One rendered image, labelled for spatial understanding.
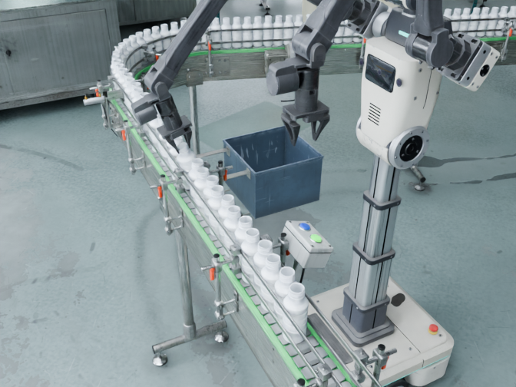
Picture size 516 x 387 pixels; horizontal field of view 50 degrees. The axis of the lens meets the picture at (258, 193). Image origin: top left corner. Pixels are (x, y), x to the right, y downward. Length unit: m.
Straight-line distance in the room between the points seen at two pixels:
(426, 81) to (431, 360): 1.24
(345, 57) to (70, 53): 2.40
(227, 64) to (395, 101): 1.67
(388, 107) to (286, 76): 0.57
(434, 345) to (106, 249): 1.89
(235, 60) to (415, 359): 1.88
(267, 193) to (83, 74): 3.00
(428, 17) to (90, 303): 2.21
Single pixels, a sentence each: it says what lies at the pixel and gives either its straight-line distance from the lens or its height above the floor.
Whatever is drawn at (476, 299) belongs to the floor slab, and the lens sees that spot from 3.17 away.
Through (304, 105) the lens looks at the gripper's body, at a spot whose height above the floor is 1.51.
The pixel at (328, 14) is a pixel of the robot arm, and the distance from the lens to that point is 1.31.
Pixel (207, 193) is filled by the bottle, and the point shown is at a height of 1.12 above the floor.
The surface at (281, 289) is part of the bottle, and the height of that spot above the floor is 1.12.
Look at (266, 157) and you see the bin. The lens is 2.52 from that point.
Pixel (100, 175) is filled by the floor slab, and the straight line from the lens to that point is 4.06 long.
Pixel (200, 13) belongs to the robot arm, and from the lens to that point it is 1.66.
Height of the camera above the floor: 2.07
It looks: 34 degrees down
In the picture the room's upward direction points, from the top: straight up
